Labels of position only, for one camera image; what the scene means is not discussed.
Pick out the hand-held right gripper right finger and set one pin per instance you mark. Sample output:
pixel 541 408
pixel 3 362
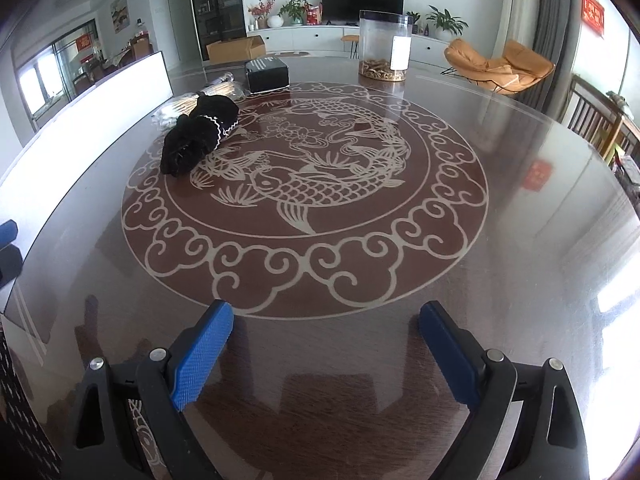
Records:
pixel 450 355

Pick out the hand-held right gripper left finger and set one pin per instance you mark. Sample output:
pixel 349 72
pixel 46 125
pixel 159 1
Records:
pixel 200 360

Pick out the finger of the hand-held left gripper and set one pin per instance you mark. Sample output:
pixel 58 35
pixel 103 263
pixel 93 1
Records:
pixel 7 232

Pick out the black scrunchie with white trim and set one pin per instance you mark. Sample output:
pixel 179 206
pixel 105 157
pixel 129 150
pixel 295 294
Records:
pixel 195 135

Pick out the dark dotted cloth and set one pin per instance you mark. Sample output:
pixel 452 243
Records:
pixel 22 410

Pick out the glass sliding door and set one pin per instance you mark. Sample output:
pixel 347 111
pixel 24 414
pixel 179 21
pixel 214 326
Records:
pixel 75 60

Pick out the plastic packet of wooden sticks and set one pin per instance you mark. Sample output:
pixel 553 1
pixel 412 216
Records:
pixel 172 110

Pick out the red door sign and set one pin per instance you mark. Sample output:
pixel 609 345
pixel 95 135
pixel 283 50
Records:
pixel 84 41

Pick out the wooden dining chair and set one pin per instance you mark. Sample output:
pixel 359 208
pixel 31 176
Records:
pixel 142 49

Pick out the water dispenser bottle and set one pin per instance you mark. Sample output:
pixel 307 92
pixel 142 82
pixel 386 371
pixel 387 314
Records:
pixel 140 29

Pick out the framed landscape painting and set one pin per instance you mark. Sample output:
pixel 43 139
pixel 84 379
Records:
pixel 119 12

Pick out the dark wooden chair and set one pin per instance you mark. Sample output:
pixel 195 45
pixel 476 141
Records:
pixel 597 120

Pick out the brown cardboard box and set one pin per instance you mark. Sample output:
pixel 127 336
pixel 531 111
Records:
pixel 235 50

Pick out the black cardboard box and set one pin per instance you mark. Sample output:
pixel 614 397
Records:
pixel 267 75

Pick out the orange lounge chair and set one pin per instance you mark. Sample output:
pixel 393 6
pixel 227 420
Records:
pixel 480 62

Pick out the pale green cloth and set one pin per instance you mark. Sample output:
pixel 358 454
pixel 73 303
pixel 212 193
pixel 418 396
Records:
pixel 617 100

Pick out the dark glass display cabinet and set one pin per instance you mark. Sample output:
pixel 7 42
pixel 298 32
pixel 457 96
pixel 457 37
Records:
pixel 215 5

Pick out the clear jar with black lid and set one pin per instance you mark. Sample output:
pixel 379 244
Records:
pixel 385 45

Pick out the wooden bench with metal legs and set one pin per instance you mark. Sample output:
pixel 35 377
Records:
pixel 350 39

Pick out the large potted green plant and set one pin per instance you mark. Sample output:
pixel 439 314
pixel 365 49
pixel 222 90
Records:
pixel 445 22

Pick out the red flowers in vase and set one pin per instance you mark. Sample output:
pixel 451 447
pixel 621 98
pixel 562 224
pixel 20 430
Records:
pixel 260 12

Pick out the grey curtain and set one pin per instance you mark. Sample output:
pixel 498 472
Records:
pixel 555 35

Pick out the small potted plant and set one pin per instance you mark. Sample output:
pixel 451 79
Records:
pixel 413 20

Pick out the white round vase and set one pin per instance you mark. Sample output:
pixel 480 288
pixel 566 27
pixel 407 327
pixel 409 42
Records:
pixel 275 21

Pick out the white television cabinet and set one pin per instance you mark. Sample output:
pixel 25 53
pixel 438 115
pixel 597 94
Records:
pixel 310 37

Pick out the white floor air conditioner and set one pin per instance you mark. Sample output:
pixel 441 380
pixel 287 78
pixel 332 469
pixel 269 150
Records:
pixel 517 5

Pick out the bushy green plant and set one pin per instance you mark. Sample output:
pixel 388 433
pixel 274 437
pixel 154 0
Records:
pixel 292 10

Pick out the black television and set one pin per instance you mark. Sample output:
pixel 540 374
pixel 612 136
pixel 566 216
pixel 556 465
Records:
pixel 362 2

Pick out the red gift bag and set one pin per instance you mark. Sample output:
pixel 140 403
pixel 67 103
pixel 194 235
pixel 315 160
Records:
pixel 314 15

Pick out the red wall hanging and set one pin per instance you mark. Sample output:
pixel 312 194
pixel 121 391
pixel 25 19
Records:
pixel 593 12

